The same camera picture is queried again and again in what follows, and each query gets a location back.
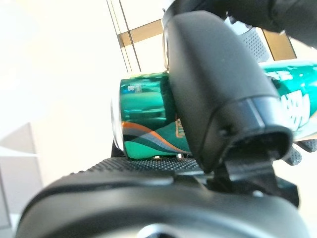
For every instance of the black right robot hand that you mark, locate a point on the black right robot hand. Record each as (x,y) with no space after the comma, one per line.
(210,74)

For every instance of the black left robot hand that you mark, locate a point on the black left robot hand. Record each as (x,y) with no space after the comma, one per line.
(260,12)

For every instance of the green soda can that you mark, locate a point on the green soda can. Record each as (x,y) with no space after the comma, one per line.
(146,109)

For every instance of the lit window with dark frame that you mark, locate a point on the lit window with dark frame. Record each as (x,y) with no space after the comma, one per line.
(146,32)

